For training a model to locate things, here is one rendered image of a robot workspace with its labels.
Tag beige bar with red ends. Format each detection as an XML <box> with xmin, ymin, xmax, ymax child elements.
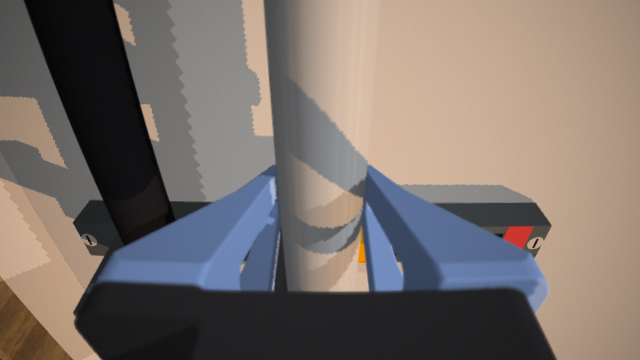
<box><xmin>263</xmin><ymin>0</ymin><xmax>381</xmax><ymax>292</ymax></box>

